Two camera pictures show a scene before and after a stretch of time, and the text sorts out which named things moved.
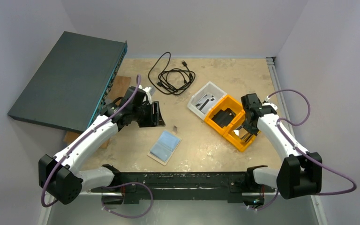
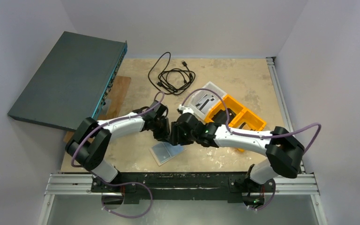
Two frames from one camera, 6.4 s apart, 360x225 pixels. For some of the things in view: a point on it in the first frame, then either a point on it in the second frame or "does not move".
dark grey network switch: (69, 90) does not move
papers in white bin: (206, 102) does not move
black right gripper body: (247, 123) → (177, 133)
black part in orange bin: (222, 117) does not move
